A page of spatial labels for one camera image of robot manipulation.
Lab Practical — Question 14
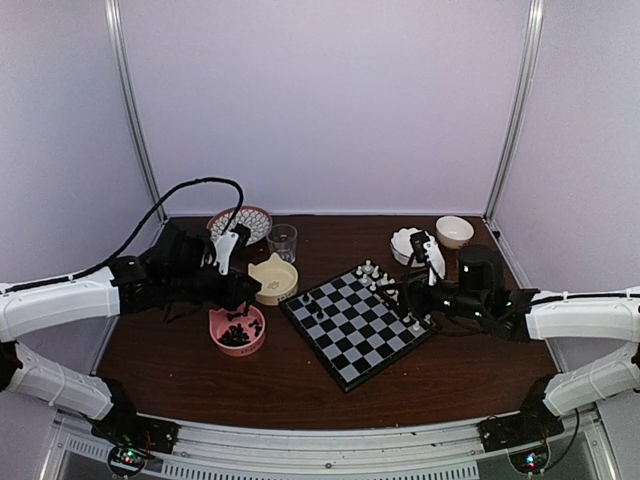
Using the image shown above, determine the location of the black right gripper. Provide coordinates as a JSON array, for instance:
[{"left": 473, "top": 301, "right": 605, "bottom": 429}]
[{"left": 377, "top": 268, "right": 488, "bottom": 322}]

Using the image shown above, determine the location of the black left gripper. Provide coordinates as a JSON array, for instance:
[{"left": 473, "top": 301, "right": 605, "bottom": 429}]
[{"left": 167, "top": 266, "right": 261, "bottom": 311}]

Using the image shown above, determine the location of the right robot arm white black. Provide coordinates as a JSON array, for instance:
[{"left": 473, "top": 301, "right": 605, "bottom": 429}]
[{"left": 401, "top": 242, "right": 639, "bottom": 442}]

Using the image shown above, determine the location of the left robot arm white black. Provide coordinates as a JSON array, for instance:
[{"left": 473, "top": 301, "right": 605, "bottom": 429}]
[{"left": 1, "top": 225, "right": 261, "bottom": 444}]

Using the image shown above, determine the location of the pink cat-shaped bowl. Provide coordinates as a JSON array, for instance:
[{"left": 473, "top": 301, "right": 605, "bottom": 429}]
[{"left": 209, "top": 306, "right": 266, "bottom": 357}]

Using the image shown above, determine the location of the cream cat-shaped bowl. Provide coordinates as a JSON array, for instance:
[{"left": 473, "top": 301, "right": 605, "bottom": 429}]
[{"left": 248, "top": 253, "right": 299, "bottom": 306}]

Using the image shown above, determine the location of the cream round bowl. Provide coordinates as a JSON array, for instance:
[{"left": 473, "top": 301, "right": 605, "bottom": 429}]
[{"left": 435, "top": 216, "right": 475, "bottom": 250}]

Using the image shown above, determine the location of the clear drinking glass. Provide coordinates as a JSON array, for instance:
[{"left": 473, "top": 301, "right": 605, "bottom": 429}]
[{"left": 266, "top": 224, "right": 298, "bottom": 264}]

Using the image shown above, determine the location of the patterned ceramic plate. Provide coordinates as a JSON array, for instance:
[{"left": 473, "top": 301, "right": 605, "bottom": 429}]
[{"left": 206, "top": 206, "right": 273, "bottom": 246}]

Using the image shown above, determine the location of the white scalloped bowl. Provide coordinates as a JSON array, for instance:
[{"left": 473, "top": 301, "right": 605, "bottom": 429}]
[{"left": 390, "top": 227, "right": 444, "bottom": 270}]

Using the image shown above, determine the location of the black white chessboard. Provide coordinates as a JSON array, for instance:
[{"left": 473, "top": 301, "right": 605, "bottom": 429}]
[{"left": 280, "top": 262, "right": 434, "bottom": 393}]

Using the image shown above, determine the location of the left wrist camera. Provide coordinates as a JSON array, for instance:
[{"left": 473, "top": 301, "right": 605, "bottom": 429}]
[{"left": 211, "top": 224, "right": 251, "bottom": 276}]

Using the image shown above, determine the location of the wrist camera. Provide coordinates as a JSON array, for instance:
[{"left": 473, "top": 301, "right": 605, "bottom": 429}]
[
  {"left": 409, "top": 230, "right": 446, "bottom": 283},
  {"left": 211, "top": 224, "right": 251, "bottom": 276}
]

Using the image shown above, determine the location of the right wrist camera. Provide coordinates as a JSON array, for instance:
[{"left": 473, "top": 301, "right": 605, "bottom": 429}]
[{"left": 409, "top": 230, "right": 446, "bottom": 283}]

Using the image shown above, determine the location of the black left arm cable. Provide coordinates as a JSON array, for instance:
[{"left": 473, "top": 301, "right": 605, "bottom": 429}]
[{"left": 64, "top": 175, "right": 245, "bottom": 281}]

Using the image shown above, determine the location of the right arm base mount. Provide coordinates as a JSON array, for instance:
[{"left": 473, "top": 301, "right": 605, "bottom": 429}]
[{"left": 477, "top": 412, "right": 564, "bottom": 452}]

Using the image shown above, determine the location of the aluminium front rail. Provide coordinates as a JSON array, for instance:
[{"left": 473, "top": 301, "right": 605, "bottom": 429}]
[{"left": 35, "top": 407, "right": 623, "bottom": 479}]

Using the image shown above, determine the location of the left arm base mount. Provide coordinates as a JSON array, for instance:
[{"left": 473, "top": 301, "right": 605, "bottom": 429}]
[{"left": 88, "top": 411, "right": 179, "bottom": 454}]

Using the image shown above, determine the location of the right aluminium frame post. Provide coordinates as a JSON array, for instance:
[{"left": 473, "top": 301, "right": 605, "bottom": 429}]
[{"left": 483, "top": 0, "right": 545, "bottom": 224}]

